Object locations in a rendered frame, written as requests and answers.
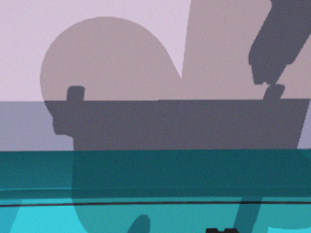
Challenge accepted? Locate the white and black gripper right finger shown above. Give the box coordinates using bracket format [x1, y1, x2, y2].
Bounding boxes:
[222, 228, 239, 233]

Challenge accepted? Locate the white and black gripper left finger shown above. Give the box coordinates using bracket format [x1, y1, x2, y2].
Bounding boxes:
[206, 228, 223, 233]

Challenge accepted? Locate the teal switch panel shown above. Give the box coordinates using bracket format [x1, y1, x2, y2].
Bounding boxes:
[0, 150, 311, 233]

